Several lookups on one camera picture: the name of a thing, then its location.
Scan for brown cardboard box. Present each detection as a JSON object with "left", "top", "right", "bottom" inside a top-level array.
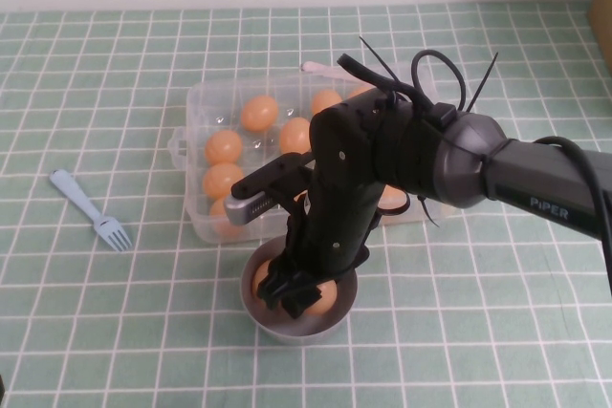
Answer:
[{"left": 588, "top": 0, "right": 612, "bottom": 58}]

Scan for black cable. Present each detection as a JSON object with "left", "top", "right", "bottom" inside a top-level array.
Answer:
[{"left": 337, "top": 48, "right": 612, "bottom": 294}]

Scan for green checked tablecloth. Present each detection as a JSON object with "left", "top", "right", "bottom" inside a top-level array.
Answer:
[{"left": 0, "top": 1, "right": 612, "bottom": 408}]

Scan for black zip tie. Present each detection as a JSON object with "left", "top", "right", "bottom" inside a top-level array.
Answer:
[
  {"left": 416, "top": 193, "right": 444, "bottom": 228},
  {"left": 466, "top": 51, "right": 500, "bottom": 113},
  {"left": 359, "top": 36, "right": 401, "bottom": 92}
]

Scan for pink plastic spoon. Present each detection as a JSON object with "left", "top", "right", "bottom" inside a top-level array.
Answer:
[{"left": 299, "top": 60, "right": 379, "bottom": 90}]

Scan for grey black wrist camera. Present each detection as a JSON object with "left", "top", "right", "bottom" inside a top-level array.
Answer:
[{"left": 224, "top": 149, "right": 317, "bottom": 228}]

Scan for grey round bowl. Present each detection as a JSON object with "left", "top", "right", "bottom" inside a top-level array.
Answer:
[{"left": 239, "top": 240, "right": 359, "bottom": 347}]

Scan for clear plastic egg box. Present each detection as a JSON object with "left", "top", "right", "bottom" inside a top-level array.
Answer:
[{"left": 167, "top": 63, "right": 453, "bottom": 245}]

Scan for light blue plastic fork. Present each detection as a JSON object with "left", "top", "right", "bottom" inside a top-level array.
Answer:
[{"left": 49, "top": 167, "right": 135, "bottom": 253}]

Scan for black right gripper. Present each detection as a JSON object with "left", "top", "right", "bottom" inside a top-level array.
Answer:
[{"left": 256, "top": 97, "right": 386, "bottom": 321}]

